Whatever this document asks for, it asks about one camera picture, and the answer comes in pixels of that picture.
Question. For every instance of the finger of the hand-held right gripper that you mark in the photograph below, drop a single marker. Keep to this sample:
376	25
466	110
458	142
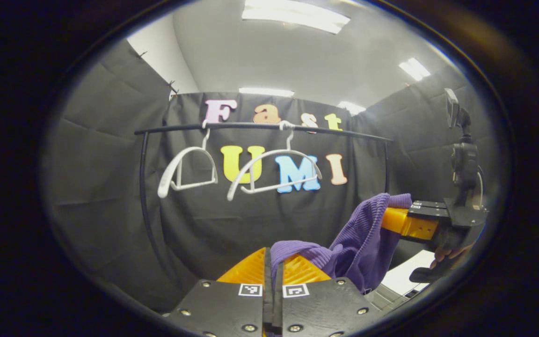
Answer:
410	225
431	204

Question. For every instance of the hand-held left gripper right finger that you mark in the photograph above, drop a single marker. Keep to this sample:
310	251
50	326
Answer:
325	309

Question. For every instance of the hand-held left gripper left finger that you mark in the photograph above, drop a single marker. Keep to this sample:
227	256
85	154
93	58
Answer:
268	299

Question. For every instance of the white plastic clothes hanger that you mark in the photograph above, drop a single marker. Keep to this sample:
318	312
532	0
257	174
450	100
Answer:
239	178
165	180

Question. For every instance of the black metal clothes rack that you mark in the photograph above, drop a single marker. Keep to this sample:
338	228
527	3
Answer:
251	125

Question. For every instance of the white flat panel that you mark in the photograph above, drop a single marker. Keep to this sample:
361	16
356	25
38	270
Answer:
407	274

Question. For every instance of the black backdrop cloth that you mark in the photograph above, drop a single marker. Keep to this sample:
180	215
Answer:
101	187

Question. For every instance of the large ceiling light panel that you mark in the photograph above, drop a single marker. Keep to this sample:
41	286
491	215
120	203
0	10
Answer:
295	15

